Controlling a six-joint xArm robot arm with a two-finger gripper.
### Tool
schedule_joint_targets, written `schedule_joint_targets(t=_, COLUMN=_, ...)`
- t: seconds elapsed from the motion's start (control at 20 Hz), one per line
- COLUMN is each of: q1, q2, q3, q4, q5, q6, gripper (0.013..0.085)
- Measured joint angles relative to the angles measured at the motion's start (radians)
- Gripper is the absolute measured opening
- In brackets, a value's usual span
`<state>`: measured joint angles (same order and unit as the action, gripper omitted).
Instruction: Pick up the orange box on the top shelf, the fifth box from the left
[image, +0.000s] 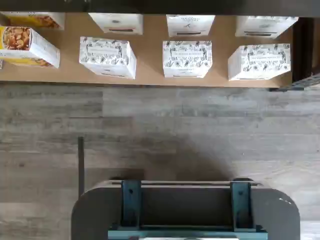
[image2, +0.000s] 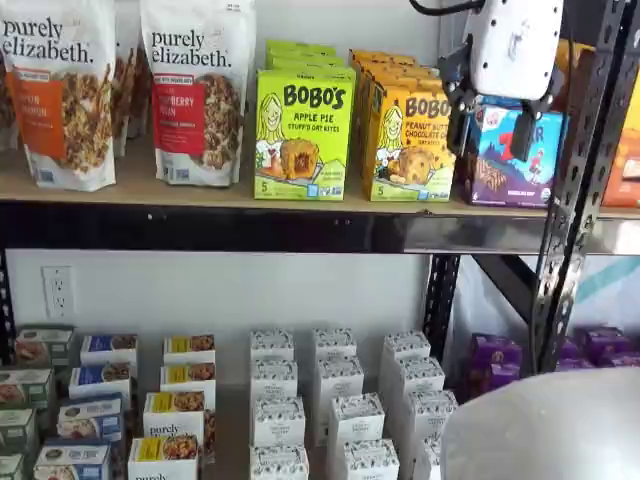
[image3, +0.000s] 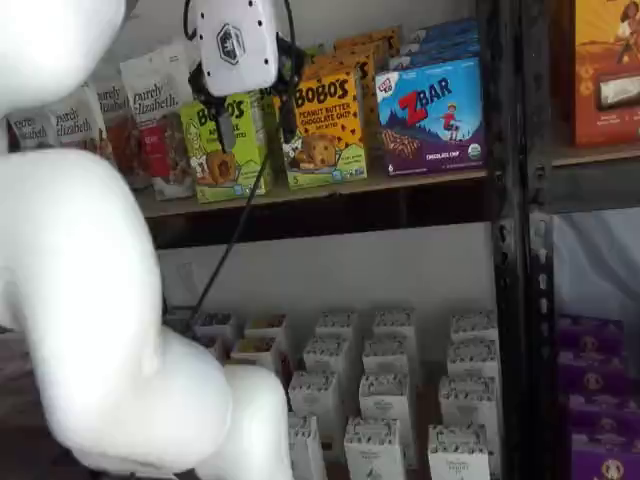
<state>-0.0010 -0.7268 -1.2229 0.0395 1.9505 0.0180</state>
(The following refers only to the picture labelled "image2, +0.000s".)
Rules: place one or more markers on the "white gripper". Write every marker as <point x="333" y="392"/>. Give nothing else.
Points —
<point x="515" y="45"/>

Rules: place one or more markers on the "orange Bobo's peanut butter box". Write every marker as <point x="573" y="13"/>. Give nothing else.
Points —
<point x="390" y="68"/>
<point x="400" y="79"/>
<point x="380" y="55"/>
<point x="415" y="150"/>

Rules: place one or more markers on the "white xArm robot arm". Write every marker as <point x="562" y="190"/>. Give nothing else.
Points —
<point x="540" y="430"/>

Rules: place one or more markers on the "blue purple ZBar box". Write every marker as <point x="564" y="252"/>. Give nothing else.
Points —
<point x="500" y="101"/>
<point x="500" y="165"/>

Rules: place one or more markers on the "orange snack box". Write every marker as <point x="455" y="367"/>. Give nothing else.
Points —
<point x="622" y="170"/>

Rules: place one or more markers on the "black diagonal shelf brace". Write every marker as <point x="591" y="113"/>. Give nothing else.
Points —
<point x="505" y="285"/>

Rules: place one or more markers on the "green Bobo's apple pie box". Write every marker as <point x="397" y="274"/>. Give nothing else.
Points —
<point x="305" y="135"/>
<point x="315" y="66"/>
<point x="300" y="46"/>
<point x="307" y="58"/>

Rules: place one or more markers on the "purple snack box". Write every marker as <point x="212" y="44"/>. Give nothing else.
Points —
<point x="622" y="359"/>
<point x="567" y="352"/>
<point x="497" y="350"/>
<point x="602" y="342"/>
<point x="492" y="382"/>

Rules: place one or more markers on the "white patterned pantry box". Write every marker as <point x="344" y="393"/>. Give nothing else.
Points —
<point x="370" y="460"/>
<point x="431" y="412"/>
<point x="420" y="375"/>
<point x="340" y="377"/>
<point x="407" y="347"/>
<point x="279" y="462"/>
<point x="335" y="344"/>
<point x="278" y="422"/>
<point x="272" y="345"/>
<point x="274" y="380"/>
<point x="356" y="420"/>

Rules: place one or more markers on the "black metal shelf beam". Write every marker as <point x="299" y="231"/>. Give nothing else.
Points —
<point x="250" y="230"/>

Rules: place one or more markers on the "wooden shelf board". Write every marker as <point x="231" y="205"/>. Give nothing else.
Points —
<point x="210" y="197"/>

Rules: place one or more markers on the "yellow white granola box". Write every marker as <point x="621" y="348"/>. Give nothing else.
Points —
<point x="190" y="347"/>
<point x="172" y="415"/>
<point x="187" y="377"/>
<point x="162" y="457"/>

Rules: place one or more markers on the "blue white granola box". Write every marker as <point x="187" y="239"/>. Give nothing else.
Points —
<point x="90" y="417"/>
<point x="100" y="377"/>
<point x="72" y="460"/>
<point x="110" y="347"/>

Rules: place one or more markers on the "green granola box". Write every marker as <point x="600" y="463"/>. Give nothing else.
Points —
<point x="17" y="430"/>
<point x="10" y="467"/>
<point x="45" y="345"/>
<point x="25" y="387"/>

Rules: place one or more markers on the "orange snack package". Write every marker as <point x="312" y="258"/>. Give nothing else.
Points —
<point x="575" y="75"/>

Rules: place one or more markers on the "granola bag red label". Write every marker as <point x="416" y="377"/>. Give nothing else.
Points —
<point x="200" y="100"/>

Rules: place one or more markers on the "granola bag partly hidden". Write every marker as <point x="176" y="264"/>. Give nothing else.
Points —
<point x="131" y="85"/>

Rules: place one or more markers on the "white small boxes group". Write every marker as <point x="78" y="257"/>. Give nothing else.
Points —
<point x="230" y="425"/>

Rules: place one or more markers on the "granola bag orange label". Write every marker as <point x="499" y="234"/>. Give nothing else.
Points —
<point x="65" y="100"/>

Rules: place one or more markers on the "granola bag brown print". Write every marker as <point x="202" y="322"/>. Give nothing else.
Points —
<point x="7" y="105"/>

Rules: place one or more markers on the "perforated black shelf post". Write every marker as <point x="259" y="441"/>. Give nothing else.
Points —
<point x="575" y="225"/>
<point x="6" y="310"/>
<point x="444" y="310"/>

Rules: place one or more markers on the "white wall power outlet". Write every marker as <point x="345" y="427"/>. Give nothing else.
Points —
<point x="58" y="292"/>

